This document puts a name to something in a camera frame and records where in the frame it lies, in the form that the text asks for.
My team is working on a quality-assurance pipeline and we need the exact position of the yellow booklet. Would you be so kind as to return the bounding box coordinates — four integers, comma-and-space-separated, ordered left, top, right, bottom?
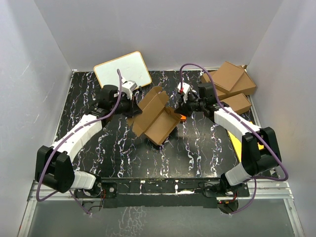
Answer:
227, 121, 251, 162

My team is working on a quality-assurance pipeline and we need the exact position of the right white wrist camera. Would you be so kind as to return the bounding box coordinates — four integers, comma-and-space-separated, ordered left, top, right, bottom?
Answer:
176, 82, 191, 103

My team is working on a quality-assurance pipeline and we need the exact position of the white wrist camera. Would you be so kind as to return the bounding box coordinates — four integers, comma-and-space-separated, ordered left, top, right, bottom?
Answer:
121, 78, 138, 99
176, 82, 191, 103

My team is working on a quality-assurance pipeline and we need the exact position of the whiteboard with orange frame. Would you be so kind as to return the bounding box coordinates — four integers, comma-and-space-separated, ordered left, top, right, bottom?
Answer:
94, 51, 152, 88

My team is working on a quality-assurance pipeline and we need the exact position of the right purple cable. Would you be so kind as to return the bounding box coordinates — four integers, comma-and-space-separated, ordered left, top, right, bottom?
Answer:
179, 63, 289, 215

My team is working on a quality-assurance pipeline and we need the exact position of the small orange cube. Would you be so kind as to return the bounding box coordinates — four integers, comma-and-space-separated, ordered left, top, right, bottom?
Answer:
180, 115, 187, 122

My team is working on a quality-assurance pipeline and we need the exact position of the purple cable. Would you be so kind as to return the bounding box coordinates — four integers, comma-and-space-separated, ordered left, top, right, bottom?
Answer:
36, 68, 123, 215
179, 63, 289, 215

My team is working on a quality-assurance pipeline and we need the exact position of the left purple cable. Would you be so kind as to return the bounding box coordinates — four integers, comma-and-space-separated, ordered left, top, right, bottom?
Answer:
36, 68, 123, 215

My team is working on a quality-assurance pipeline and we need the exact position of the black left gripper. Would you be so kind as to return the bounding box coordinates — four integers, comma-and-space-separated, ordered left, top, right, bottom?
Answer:
111, 93, 143, 119

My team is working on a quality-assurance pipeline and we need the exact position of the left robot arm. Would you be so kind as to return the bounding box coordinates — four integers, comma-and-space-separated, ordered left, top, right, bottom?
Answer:
35, 81, 142, 197

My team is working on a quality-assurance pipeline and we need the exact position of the aluminium rail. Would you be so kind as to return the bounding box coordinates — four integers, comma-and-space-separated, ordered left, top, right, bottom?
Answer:
27, 179, 294, 200

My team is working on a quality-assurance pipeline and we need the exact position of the cardboard box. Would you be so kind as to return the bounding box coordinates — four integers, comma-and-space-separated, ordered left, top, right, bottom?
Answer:
127, 86, 182, 145
211, 61, 245, 93
209, 66, 256, 100
221, 93, 252, 115

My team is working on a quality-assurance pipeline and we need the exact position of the black base frame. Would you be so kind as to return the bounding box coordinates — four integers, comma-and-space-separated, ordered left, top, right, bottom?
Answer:
98, 176, 250, 210

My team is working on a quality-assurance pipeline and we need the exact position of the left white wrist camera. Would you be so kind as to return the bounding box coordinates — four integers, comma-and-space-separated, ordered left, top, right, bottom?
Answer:
121, 78, 138, 99

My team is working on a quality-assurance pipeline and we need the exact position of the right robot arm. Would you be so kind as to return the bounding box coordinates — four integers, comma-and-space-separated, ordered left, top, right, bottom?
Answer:
175, 82, 281, 196

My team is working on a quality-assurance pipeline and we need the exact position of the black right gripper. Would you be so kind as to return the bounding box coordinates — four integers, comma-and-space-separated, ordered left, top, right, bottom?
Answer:
174, 92, 205, 118

